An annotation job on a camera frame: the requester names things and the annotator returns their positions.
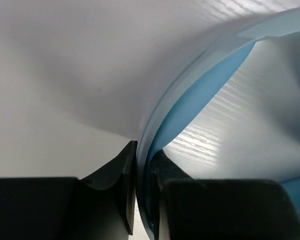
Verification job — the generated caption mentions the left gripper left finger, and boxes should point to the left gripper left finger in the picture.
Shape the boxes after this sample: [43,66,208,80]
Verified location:
[0,141,137,240]

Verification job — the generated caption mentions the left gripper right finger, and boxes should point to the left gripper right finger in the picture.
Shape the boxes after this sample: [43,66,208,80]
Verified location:
[149,150,300,240]

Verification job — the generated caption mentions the light blue headphones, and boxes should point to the light blue headphones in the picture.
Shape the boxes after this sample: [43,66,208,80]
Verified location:
[136,7,300,239]

